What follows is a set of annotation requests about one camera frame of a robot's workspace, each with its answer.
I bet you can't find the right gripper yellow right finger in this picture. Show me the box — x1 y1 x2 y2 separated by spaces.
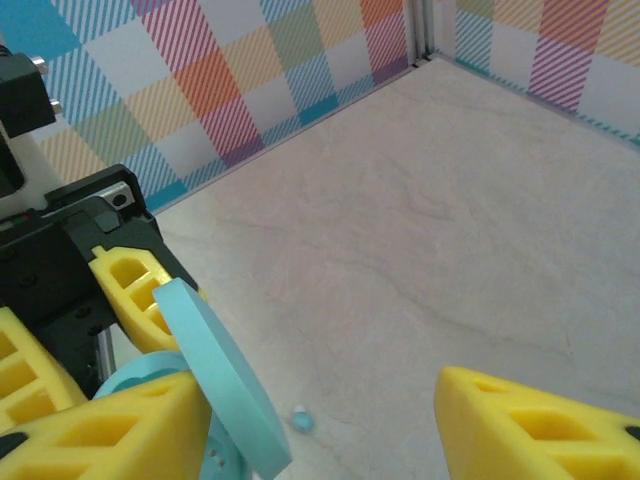
432 366 640 480

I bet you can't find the aluminium corner post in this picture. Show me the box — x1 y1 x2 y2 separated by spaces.
408 0 437 69

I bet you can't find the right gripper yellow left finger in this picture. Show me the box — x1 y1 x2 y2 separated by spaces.
0 371 214 480

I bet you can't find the blue wireless earbud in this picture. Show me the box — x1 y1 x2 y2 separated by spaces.
292 404 315 434

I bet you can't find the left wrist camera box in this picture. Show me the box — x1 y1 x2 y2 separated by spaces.
0 47 62 214

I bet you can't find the blue earbud charging case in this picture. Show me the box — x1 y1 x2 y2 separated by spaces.
93 278 295 480

